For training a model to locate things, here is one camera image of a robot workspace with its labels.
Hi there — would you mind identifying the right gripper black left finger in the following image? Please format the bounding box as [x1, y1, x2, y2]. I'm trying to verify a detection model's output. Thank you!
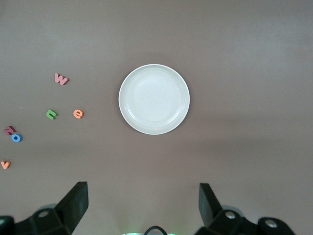
[0, 181, 89, 235]

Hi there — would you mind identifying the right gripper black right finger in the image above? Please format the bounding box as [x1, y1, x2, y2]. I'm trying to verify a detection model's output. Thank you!
[195, 183, 298, 235]

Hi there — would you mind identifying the green foam letter u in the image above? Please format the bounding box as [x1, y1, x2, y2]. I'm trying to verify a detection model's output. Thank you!
[45, 109, 59, 120]

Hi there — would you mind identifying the pink foam letter w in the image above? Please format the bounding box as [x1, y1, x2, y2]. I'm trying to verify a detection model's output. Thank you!
[54, 72, 70, 86]

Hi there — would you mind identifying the dark red foam letter z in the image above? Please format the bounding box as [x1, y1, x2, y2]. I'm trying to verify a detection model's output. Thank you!
[3, 125, 17, 136]

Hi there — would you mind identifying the beige round plate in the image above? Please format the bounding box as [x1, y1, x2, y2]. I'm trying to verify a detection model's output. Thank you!
[118, 64, 190, 136]

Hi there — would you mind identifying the brown table cover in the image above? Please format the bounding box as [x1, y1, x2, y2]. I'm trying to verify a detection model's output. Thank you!
[0, 0, 313, 235]

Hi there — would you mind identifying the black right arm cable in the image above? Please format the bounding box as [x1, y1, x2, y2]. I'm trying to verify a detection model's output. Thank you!
[143, 225, 168, 235]

